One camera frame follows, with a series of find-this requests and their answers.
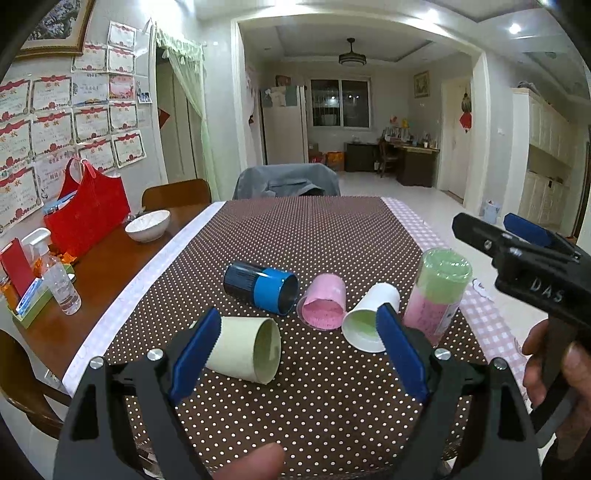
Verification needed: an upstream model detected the pink green paper-lined jar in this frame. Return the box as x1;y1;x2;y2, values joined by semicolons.
404;247;473;345

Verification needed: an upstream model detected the white paper cup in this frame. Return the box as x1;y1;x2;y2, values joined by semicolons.
342;282;401;354

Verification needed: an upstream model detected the cream paper cup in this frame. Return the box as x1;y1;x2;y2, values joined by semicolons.
205;316;281;385

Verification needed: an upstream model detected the pink paper cup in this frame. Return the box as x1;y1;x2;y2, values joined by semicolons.
297;273;346;331

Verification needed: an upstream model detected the blue black cup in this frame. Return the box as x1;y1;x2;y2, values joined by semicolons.
222;261;300;316

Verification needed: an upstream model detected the person's right hand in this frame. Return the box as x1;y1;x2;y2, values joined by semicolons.
522;319;590;461

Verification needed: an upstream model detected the person's left thumb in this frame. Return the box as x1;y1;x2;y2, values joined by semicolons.
213;443;284;480

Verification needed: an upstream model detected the light blue trash bin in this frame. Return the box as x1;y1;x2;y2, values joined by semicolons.
483;200;501;225

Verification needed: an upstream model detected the near wooden chair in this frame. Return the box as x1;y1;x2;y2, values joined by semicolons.
0;331;71;440

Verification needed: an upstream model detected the wooden chair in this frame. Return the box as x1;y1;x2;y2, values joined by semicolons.
0;331;71;440
141;179;212;211

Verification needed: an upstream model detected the pink checkered tablecloth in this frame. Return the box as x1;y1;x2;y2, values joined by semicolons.
61;197;526;395

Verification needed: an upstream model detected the dark wooden desk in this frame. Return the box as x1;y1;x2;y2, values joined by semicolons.
344;141;439;188

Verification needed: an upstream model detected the green organizer tray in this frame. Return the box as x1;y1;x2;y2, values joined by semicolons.
8;262;75;328

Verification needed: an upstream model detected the clear spray bottle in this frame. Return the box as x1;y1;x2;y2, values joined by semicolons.
23;227;81;316

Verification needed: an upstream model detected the red small box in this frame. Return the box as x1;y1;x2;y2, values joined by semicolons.
1;238;35;297

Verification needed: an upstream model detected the white ceramic bowl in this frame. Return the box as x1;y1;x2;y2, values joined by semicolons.
125;210;170;243

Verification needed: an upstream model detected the ceiling lamp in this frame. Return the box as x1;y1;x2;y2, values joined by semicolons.
339;37;367;66

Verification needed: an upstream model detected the red felt bag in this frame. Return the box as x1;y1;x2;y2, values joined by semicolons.
44;157;130;257

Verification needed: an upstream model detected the chair with grey jacket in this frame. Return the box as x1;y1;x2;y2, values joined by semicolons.
232;163;341;200

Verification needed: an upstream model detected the white refrigerator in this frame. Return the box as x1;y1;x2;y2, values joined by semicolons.
260;85;308;165

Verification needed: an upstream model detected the wooden chair back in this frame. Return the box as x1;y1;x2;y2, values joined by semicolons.
141;179;212;211

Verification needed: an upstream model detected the green door curtain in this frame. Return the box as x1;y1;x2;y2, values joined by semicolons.
154;26;221;200

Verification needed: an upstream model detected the framed blossom painting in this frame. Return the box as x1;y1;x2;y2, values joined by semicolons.
16;0;95;59

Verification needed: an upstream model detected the white wall cabinet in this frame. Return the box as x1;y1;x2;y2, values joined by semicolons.
502;88;574;229

